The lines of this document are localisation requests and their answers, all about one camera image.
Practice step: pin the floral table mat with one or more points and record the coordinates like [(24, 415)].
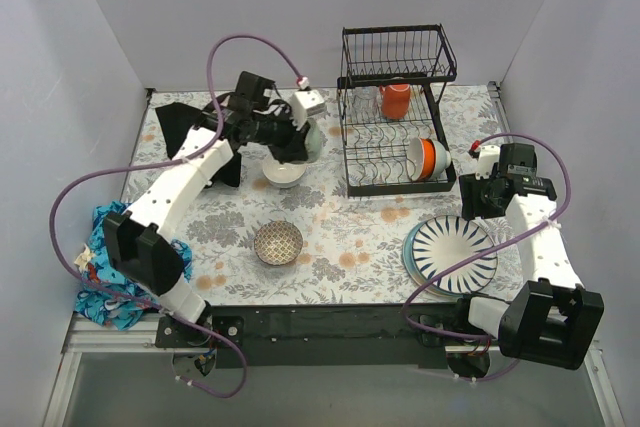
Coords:
[(352, 246)]

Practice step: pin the white bowl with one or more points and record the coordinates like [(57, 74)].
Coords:
[(442, 159)]

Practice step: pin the orange ceramic mug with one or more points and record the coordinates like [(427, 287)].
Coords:
[(395, 100)]

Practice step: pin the orange bowl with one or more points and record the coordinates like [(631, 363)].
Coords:
[(430, 158)]

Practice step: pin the light green small bowl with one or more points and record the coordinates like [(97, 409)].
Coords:
[(416, 158)]

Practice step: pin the blue patterned cloth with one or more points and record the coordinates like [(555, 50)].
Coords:
[(104, 308)]

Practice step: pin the blue striped white plate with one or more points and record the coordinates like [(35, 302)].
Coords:
[(444, 241)]

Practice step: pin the cream pink bowl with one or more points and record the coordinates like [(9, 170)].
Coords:
[(282, 175)]

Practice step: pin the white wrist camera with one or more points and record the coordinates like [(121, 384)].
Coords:
[(487, 156), (305, 103)]

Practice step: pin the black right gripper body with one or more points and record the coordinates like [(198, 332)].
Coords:
[(470, 197)]

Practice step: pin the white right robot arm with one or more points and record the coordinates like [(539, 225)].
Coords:
[(553, 318)]

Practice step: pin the clear faceted glass tumbler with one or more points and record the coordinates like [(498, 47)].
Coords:
[(364, 99)]

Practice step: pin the blue patterned dark bowl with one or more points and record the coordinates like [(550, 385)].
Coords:
[(278, 243)]

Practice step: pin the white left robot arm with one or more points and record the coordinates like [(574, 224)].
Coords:
[(204, 147)]

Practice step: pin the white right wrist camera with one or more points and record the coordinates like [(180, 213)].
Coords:
[(487, 156)]

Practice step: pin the green celadon bowl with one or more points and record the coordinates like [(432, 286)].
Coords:
[(313, 141)]

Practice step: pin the black cloth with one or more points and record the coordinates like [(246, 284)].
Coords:
[(175, 121)]

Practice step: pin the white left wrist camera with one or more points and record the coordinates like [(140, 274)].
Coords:
[(305, 103)]

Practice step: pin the black wire dish rack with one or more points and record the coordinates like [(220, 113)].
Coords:
[(392, 80)]

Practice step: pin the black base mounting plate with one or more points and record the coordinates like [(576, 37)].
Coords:
[(332, 335)]

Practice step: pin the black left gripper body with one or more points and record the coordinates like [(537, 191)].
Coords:
[(295, 142)]

